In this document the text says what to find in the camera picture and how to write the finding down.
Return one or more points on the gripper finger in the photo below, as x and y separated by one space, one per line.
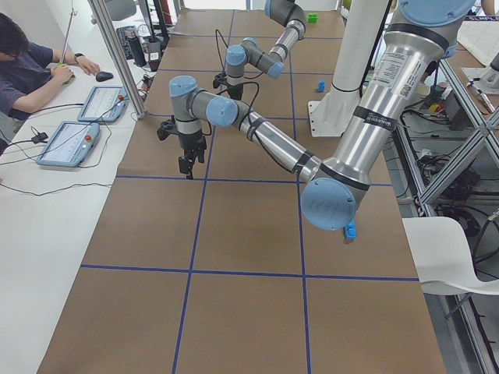
200 155
185 166

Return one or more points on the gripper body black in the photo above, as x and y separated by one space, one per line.
192 141
235 89

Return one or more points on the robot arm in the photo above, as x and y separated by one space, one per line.
271 62
385 51

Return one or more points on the far teach pendant tablet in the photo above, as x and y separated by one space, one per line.
103 104

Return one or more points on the teach pendant tablet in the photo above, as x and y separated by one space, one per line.
103 104
70 145

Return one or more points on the black water bottle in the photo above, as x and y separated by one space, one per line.
136 48

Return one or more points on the green double block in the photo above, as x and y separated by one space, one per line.
312 18

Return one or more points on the black computer mouse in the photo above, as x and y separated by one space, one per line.
103 76

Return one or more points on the near teach pendant tablet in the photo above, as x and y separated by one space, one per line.
70 145

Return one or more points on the black keyboard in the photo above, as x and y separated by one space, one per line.
124 34

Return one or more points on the long blue block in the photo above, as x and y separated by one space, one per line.
350 231

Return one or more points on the seated person dark shirt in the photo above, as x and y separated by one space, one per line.
31 74

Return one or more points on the white camera pillar stand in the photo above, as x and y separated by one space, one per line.
330 116

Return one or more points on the aluminium frame post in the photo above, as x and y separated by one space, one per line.
113 45

